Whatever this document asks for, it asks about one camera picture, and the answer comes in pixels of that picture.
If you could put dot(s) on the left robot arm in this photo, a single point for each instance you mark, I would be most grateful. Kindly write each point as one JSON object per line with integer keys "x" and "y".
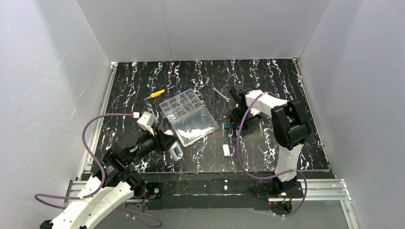
{"x": 115, "y": 182}

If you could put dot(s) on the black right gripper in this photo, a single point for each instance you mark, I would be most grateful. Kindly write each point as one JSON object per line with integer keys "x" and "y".
{"x": 238, "y": 114}

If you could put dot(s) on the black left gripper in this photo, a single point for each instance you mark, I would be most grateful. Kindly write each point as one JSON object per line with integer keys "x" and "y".
{"x": 161, "y": 140}

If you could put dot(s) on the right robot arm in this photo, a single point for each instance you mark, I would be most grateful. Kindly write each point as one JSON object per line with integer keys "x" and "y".
{"x": 291, "y": 129}

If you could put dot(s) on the white remote control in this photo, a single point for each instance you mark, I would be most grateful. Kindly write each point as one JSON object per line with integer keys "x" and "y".
{"x": 170, "y": 150}

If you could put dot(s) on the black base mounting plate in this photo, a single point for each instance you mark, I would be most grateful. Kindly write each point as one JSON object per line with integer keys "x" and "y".
{"x": 200, "y": 190}

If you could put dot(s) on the clear plastic organizer box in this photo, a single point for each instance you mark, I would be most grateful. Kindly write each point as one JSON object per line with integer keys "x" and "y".
{"x": 188, "y": 116}

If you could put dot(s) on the blue silver wrench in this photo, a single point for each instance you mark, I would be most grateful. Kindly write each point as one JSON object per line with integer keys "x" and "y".
{"x": 227, "y": 99}

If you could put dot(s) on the white battery cover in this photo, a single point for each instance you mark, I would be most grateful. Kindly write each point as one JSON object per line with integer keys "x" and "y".
{"x": 226, "y": 150}

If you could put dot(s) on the yellow handled screwdriver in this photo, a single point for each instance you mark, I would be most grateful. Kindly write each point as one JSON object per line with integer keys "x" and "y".
{"x": 158, "y": 93}

